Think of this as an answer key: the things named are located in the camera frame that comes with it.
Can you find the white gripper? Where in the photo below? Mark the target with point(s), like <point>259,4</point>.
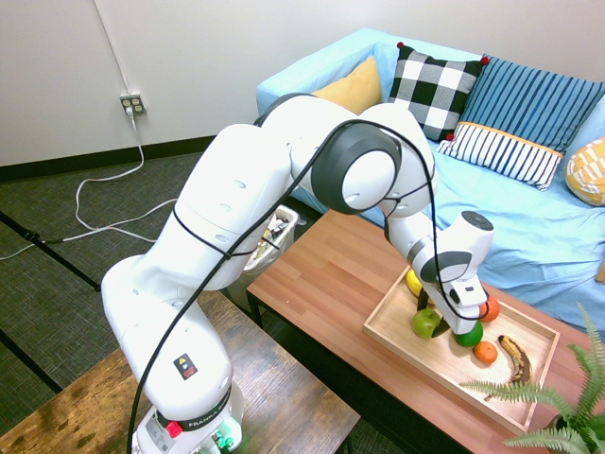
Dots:
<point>465,307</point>

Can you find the green apple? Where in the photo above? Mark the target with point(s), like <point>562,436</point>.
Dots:
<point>424,324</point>

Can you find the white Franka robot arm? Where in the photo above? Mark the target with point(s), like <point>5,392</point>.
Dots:
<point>212,213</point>

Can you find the wooden tray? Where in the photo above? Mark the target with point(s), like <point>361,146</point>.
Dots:
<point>411,354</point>

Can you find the yellow lemon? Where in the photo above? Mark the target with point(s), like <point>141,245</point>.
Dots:
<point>413,284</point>

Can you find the green lime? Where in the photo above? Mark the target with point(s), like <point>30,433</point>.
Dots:
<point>470,337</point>

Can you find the large red-orange orange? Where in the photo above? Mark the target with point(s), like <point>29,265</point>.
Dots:
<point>491,309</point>

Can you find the small orange tangerine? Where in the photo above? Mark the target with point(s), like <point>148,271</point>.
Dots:
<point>486,353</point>

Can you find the overripe spotted banana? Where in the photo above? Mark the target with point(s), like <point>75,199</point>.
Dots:
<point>520,361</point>

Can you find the reddish wooden coffee table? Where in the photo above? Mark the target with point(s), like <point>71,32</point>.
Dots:
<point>331,284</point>

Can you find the light blue sofa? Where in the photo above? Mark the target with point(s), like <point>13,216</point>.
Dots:
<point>520,227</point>

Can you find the green fern plant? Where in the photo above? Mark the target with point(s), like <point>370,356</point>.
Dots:
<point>586,378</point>

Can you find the cream plastic trash bin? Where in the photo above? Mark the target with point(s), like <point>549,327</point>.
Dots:
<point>289,220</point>

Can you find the mustard striped pillow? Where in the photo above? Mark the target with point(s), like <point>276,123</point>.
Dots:
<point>601,272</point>

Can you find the white navy striped pillow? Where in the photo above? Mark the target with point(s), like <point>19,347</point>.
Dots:
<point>506,153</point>

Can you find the yellow patterned bolster pillow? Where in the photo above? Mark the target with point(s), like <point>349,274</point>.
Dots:
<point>588,175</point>

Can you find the black white checkered pillow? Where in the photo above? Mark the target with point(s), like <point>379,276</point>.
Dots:
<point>430,85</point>

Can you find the blue striped pillow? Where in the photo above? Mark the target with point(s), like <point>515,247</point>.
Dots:
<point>529,99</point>

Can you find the plain mustard pillow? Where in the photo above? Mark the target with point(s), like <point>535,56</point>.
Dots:
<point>354,87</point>

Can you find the rustic dark wood side table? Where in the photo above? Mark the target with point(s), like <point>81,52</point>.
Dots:
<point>71,406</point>

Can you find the black tripod stand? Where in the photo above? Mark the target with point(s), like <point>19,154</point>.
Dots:
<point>33,235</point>

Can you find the wall power outlet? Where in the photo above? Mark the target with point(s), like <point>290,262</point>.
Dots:
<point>133,104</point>

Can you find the white wall conduit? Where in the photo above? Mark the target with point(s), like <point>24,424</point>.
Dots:
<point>111,45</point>

